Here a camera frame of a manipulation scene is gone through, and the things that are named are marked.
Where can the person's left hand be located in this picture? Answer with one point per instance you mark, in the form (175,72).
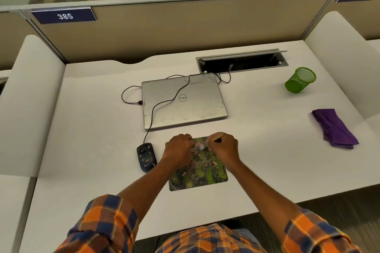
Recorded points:
(176,152)

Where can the person's right hand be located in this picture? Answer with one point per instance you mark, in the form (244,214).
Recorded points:
(227,149)

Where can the person's right fingers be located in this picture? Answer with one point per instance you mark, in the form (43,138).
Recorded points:
(215,143)

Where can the person's left fingers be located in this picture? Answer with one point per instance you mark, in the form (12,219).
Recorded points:
(185,138)

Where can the green printed mouse pad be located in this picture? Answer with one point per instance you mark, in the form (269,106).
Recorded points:
(204,177)

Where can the person's right forearm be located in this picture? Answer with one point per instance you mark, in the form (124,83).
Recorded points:
(261,196)

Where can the person's left forearm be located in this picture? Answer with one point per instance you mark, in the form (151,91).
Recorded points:
(148,187)

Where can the silver closed laptop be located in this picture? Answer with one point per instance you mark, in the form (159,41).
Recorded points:
(190,107)

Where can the dark patterned computer mouse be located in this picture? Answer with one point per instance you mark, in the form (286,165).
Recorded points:
(146,158)

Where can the green mesh pen holder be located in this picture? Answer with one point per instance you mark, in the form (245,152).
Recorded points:
(298,83)

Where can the beige desk partition panel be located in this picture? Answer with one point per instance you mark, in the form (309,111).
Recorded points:
(12,39)
(184,27)
(359,15)

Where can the folded purple cloth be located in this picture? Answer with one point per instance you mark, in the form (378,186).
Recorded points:
(334,126)

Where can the orange blue plaid shirt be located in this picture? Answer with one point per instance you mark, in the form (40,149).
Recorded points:
(104,227)

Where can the white rounded side divider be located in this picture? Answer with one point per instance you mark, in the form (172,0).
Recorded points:
(28,107)
(341,63)

